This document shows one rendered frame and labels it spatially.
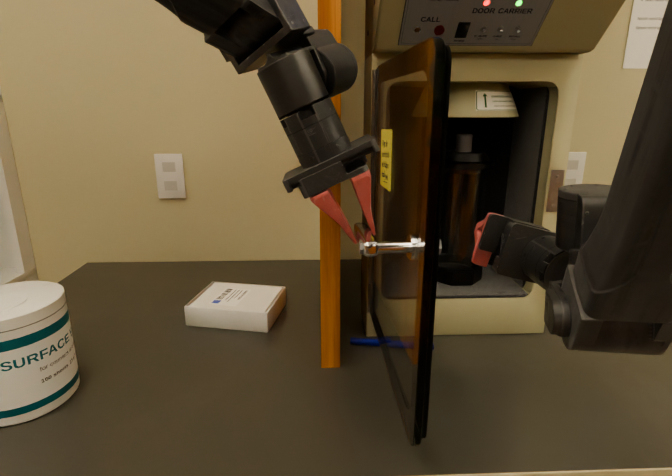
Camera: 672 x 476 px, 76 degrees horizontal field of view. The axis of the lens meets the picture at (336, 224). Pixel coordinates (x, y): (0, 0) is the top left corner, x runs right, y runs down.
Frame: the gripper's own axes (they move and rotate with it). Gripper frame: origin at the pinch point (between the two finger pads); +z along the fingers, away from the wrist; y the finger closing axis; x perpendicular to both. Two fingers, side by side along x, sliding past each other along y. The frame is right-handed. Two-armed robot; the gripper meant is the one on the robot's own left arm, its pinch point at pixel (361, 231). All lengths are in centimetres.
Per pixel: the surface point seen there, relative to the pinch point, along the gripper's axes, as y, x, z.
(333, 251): 5.1, -13.4, 5.1
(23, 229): 79, -65, -18
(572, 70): -39.0, -21.5, -2.7
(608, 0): -41.2, -13.4, -10.3
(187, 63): 22, -66, -36
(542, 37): -34.0, -17.4, -9.4
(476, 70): -25.6, -21.7, -8.8
